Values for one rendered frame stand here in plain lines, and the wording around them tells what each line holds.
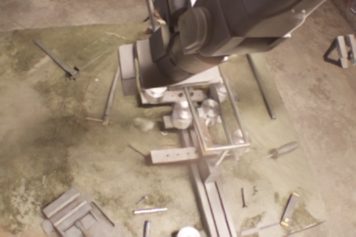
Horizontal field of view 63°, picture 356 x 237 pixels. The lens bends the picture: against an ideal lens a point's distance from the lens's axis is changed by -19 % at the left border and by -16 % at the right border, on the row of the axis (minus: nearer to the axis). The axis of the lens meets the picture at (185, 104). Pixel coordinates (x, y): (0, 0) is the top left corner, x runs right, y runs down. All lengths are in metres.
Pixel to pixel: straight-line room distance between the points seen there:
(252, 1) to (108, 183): 0.62
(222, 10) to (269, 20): 0.04
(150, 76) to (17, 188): 0.48
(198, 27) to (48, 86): 0.70
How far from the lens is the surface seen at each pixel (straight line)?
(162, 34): 0.40
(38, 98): 0.92
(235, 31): 0.27
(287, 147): 0.95
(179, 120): 0.81
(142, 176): 0.81
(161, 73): 0.44
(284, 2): 0.24
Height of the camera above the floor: 1.61
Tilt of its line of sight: 51 degrees down
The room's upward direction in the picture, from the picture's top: 22 degrees clockwise
